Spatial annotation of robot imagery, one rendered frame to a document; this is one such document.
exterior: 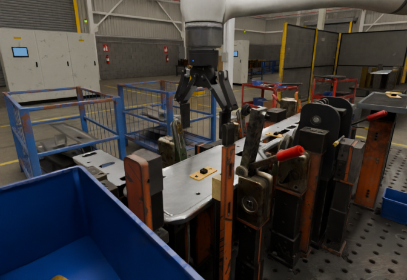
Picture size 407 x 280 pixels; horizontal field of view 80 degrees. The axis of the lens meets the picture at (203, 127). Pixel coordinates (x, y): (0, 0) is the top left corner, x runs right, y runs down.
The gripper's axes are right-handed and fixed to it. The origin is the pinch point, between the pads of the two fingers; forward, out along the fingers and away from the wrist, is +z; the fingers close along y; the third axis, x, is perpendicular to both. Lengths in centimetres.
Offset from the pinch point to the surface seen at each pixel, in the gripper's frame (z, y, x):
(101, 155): 13.7, 34.9, 12.7
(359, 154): 8.0, -32.6, -30.1
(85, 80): 59, 760, -295
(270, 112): 11, 17, -76
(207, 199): 13.3, -9.6, 9.5
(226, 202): 10.6, -16.0, 10.8
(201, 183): 13.6, -3.2, 4.2
